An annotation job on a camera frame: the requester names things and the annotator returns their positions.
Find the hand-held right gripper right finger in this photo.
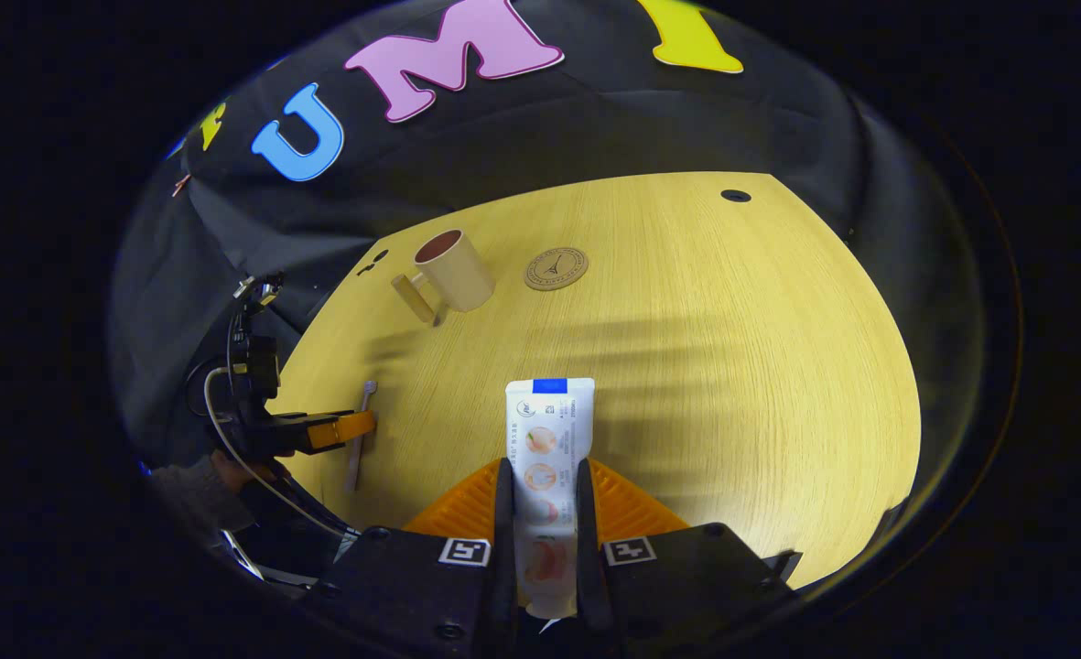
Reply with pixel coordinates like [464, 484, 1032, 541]
[575, 456, 805, 659]

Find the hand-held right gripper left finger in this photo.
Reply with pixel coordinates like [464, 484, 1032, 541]
[302, 456, 518, 659]

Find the white toothbrush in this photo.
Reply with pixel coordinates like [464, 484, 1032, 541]
[345, 381, 379, 493]

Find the white toothpaste tube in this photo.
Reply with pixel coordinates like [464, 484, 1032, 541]
[505, 377, 596, 620]

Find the beige cup with wooden handle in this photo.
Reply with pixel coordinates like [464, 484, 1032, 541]
[391, 229, 497, 328]

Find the round cork coaster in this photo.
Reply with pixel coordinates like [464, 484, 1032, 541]
[524, 247, 589, 292]

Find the black backdrop cloth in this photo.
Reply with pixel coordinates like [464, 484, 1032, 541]
[108, 0, 989, 477]

